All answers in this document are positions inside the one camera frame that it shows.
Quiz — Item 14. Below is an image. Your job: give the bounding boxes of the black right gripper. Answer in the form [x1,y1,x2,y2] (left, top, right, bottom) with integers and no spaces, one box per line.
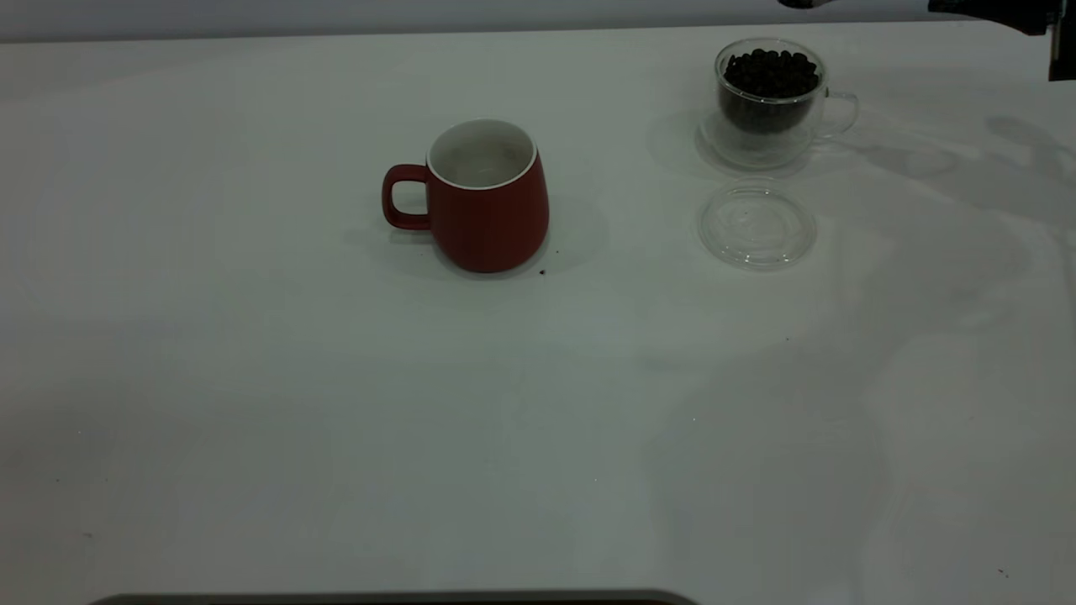
[929,0,1076,82]

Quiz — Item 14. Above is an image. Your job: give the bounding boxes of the dark coffee beans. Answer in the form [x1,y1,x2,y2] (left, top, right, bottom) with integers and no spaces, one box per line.
[719,49,821,135]

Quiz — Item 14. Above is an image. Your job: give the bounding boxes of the clear glass handled cup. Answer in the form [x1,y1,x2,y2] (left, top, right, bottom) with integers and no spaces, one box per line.
[698,37,860,169]

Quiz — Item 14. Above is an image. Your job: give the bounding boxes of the clear glass lid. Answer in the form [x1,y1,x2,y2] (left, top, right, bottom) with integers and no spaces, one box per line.
[696,181,818,270]

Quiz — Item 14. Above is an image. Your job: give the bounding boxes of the red ceramic mug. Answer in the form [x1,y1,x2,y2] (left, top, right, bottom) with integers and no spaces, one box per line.
[382,118,551,274]

